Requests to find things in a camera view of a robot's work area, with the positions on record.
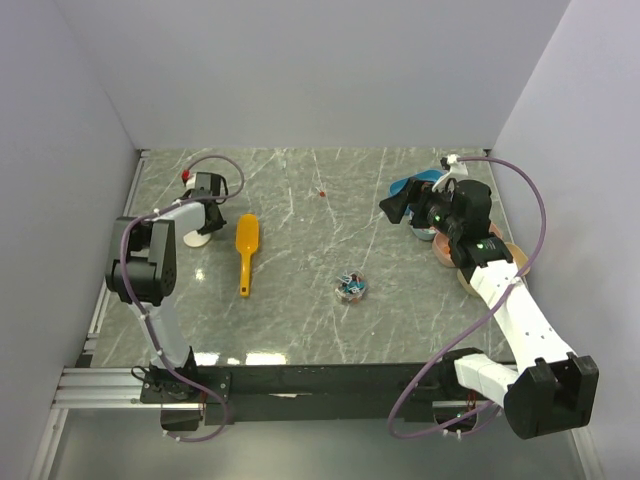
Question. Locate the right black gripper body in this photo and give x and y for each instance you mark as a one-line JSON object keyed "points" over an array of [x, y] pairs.
{"points": [[434, 208]]}

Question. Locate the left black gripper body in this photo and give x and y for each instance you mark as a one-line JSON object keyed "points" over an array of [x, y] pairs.
{"points": [[214, 226]]}

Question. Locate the blue lollipop tray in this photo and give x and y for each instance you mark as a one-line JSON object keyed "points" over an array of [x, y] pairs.
{"points": [[430, 175]]}

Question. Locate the beige round jar lid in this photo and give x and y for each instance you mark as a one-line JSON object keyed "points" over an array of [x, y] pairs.
{"points": [[195, 240]]}

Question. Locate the yellow plastic scoop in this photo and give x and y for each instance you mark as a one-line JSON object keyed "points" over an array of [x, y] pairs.
{"points": [[247, 243]]}

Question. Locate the clear plastic jar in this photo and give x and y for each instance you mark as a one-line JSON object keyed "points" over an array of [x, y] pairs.
{"points": [[351, 286]]}

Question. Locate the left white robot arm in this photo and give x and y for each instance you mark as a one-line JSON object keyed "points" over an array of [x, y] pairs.
{"points": [[141, 269]]}

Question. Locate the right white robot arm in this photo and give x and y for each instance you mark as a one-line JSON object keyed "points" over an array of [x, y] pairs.
{"points": [[551, 389]]}

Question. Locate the light blue star candy tray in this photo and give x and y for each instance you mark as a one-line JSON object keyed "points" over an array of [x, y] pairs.
{"points": [[424, 234]]}

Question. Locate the pink lollipop tray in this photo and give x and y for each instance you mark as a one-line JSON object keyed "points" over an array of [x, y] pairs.
{"points": [[441, 249]]}

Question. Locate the beige gummy candy tray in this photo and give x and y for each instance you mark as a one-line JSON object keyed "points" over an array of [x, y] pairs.
{"points": [[518, 255]]}

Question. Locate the black base beam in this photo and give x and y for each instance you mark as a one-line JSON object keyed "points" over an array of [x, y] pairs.
{"points": [[231, 394]]}

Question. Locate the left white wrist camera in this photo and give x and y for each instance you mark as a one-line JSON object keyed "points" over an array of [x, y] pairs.
{"points": [[188, 179]]}

